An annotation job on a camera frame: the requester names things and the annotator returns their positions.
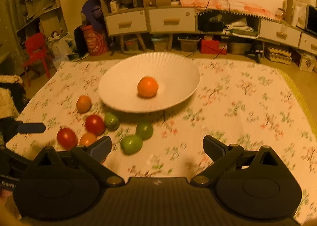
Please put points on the red tomato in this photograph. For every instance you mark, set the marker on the red tomato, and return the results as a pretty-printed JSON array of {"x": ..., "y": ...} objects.
[
  {"x": 66, "y": 138},
  {"x": 94, "y": 124}
]

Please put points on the cardboard tube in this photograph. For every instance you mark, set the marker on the cardboard tube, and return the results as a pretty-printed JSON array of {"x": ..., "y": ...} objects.
[{"x": 289, "y": 9}]

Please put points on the orange tomato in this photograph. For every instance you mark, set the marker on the orange tomato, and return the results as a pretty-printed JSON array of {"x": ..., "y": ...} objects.
[{"x": 87, "y": 138}]

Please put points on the dark and beige cloth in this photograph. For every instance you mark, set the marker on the dark and beige cloth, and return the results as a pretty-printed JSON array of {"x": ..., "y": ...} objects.
[{"x": 10, "y": 97}]

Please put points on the white plastic bags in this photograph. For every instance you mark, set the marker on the white plastic bags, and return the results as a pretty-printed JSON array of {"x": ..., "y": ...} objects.
[{"x": 62, "y": 47}]

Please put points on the black microwave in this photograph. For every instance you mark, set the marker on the black microwave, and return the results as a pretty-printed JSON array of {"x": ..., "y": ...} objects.
[{"x": 312, "y": 19}]

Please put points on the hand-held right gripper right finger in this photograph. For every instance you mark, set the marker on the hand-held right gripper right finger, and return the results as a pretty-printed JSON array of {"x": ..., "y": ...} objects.
[{"x": 215, "y": 148}]

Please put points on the white carton box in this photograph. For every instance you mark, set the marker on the white carton box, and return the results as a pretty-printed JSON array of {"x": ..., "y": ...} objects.
[{"x": 114, "y": 5}]

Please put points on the black upright case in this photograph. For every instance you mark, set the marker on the black upright case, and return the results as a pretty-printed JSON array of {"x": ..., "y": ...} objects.
[{"x": 78, "y": 42}]

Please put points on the egg carton stack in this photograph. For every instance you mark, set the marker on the egg carton stack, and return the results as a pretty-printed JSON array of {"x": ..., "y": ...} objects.
[{"x": 279, "y": 53}]

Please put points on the purple bulky object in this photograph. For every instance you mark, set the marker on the purple bulky object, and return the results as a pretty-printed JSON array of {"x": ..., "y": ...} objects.
[{"x": 91, "y": 10}]

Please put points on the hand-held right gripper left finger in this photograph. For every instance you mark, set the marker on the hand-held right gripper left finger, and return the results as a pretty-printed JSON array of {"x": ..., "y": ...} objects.
[{"x": 100, "y": 146}]

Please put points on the black appliance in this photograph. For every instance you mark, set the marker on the black appliance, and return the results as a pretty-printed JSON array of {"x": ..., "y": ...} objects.
[{"x": 213, "y": 26}]

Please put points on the white patterned box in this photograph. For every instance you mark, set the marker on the white patterned box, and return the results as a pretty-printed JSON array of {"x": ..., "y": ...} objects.
[{"x": 307, "y": 63}]

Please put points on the red patterned barrel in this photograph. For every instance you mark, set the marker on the red patterned barrel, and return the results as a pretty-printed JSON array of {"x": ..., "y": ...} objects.
[{"x": 95, "y": 40}]

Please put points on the small cardboard box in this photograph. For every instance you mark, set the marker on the small cardboard box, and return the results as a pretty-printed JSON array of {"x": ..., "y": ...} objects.
[{"x": 162, "y": 1}]

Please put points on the white paper bag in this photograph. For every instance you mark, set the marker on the white paper bag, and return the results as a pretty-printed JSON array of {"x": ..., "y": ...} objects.
[{"x": 298, "y": 12}]

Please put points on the red plastic chair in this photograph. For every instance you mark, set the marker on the red plastic chair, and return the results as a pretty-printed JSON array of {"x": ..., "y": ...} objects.
[{"x": 37, "y": 50}]

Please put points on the white drawer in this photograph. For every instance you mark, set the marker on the white drawer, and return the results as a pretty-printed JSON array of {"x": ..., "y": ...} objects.
[
  {"x": 279, "y": 28},
  {"x": 131, "y": 19},
  {"x": 171, "y": 14},
  {"x": 308, "y": 38}
]

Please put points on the green tomato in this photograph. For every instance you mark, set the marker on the green tomato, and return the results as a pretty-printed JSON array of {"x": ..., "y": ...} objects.
[
  {"x": 111, "y": 121},
  {"x": 144, "y": 130},
  {"x": 131, "y": 144}
]

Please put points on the patterned curtain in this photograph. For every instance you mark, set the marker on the patterned curtain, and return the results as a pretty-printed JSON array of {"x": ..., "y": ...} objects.
[{"x": 10, "y": 30}]

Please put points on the floral tablecloth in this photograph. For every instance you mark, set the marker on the floral tablecloth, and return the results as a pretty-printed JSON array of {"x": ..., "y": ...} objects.
[{"x": 235, "y": 107}]

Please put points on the clear plastic storage box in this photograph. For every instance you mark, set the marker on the clear plastic storage box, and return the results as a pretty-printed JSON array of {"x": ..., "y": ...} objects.
[
  {"x": 131, "y": 45},
  {"x": 159, "y": 43},
  {"x": 189, "y": 43}
]

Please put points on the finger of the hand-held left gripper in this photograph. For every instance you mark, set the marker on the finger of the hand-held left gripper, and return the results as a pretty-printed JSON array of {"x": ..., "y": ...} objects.
[
  {"x": 12, "y": 157},
  {"x": 32, "y": 128}
]

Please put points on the red box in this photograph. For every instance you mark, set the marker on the red box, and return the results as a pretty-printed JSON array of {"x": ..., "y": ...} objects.
[{"x": 213, "y": 46}]

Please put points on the orange mandarin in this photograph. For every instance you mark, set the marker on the orange mandarin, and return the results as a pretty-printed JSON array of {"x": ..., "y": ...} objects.
[
  {"x": 83, "y": 103},
  {"x": 147, "y": 87}
]

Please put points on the wooden drawer cabinet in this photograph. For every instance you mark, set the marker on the wooden drawer cabinet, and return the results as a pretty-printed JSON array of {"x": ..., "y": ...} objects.
[{"x": 148, "y": 30}]

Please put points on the wooden bookshelf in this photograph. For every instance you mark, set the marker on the wooden bookshelf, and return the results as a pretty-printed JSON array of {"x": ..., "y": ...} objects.
[{"x": 47, "y": 17}]

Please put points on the stack of papers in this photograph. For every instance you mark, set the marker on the stack of papers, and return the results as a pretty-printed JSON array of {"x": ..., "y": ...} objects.
[{"x": 240, "y": 30}]

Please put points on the pink patterned cloth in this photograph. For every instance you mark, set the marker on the pink patterned cloth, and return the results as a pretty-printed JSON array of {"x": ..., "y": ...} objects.
[{"x": 223, "y": 5}]

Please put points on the white ribbed plate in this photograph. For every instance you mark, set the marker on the white ribbed plate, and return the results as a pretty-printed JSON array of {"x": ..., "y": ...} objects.
[{"x": 173, "y": 72}]

